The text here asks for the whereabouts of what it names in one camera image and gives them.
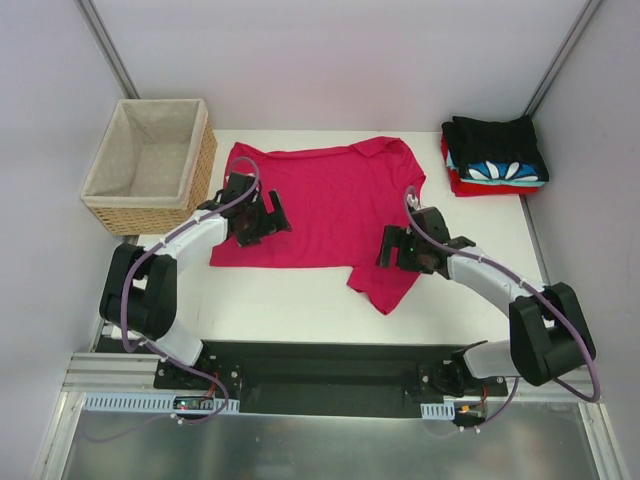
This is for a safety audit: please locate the pink t shirt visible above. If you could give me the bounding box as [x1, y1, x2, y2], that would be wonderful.
[210, 136, 426, 315]

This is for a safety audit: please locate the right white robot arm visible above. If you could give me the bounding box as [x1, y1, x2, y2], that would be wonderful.
[378, 207, 601, 402]

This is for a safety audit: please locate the wicker basket with liner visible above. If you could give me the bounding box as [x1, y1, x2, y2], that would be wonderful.
[81, 99, 217, 236]

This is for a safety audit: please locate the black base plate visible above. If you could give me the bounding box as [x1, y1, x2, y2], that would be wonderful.
[153, 341, 508, 418]

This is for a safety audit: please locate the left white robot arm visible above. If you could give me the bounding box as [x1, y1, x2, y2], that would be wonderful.
[99, 172, 291, 389]

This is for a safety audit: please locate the aluminium frame post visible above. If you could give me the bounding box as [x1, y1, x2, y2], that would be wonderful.
[523, 0, 606, 118]
[74, 0, 140, 100]

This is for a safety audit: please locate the left aluminium frame post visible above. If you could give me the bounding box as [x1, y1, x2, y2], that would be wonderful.
[74, 0, 140, 100]

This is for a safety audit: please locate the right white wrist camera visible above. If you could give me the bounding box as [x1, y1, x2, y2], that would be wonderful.
[406, 194, 422, 210]

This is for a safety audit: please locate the right aluminium frame post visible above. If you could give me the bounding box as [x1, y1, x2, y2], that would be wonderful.
[523, 0, 606, 118]

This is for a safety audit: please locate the red t shirt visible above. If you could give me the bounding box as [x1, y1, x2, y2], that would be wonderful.
[440, 136, 541, 197]

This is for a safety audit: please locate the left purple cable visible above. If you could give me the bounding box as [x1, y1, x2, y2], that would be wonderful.
[82, 156, 261, 444]

